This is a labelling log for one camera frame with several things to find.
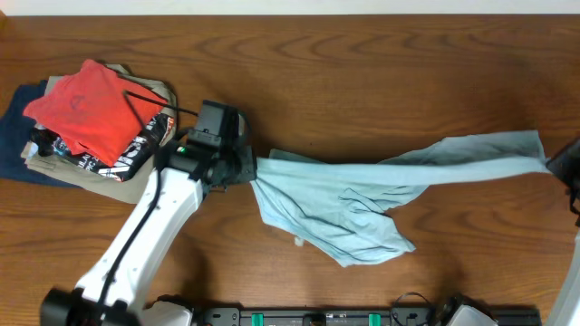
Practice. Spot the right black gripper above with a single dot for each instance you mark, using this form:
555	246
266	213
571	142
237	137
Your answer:
563	164

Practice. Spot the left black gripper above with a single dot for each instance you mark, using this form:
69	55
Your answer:
247	164

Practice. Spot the light blue t-shirt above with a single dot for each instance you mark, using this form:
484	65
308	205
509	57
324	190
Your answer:
340	208

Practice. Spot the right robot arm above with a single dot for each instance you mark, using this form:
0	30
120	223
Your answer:
568	290

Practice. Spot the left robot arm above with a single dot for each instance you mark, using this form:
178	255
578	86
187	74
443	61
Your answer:
113	292

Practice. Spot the khaki folded garment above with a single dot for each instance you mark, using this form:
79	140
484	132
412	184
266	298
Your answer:
128	191

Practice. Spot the red folded shirt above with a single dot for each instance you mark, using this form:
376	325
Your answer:
95	111

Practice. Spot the navy blue folded garment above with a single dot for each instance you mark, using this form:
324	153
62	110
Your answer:
15	131

